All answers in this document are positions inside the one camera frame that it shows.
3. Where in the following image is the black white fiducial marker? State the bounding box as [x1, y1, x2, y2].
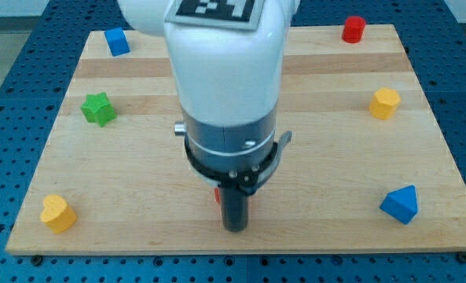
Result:
[165, 0, 264, 31]

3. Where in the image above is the red cylinder block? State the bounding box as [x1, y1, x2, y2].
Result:
[342, 16, 366, 44]

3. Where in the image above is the blue cube block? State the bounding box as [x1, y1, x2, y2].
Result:
[104, 28, 130, 57]

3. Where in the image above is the wooden board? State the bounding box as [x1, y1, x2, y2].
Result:
[6, 24, 466, 255]

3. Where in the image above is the small red block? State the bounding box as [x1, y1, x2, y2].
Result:
[214, 187, 220, 204]

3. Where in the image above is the green star block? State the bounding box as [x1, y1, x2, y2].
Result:
[80, 92, 117, 127]

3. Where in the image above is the yellow heart block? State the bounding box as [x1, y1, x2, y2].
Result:
[40, 194, 78, 233]

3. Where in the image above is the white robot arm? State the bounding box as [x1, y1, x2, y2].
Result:
[119, 0, 299, 196]

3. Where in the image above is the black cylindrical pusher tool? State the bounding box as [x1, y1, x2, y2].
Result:
[219, 187, 248, 233]

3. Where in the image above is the blue triangle block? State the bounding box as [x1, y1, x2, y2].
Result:
[380, 185, 418, 225]

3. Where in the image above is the yellow hexagon block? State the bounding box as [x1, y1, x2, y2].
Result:
[369, 88, 402, 120]

